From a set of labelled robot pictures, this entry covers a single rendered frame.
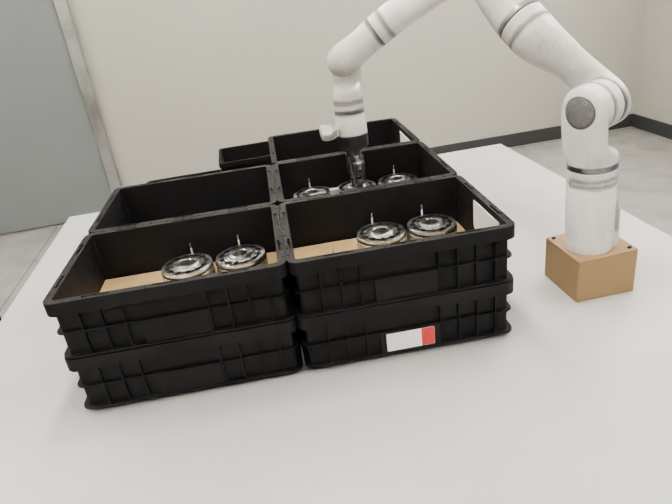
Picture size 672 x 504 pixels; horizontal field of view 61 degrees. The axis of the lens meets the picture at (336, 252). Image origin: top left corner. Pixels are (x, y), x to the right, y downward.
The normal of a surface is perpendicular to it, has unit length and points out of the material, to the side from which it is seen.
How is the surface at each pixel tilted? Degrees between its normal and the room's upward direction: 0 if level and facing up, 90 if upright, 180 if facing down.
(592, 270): 90
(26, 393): 0
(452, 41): 90
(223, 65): 90
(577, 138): 95
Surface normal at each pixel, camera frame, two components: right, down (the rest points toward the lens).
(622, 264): 0.18, 0.41
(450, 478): -0.11, -0.89
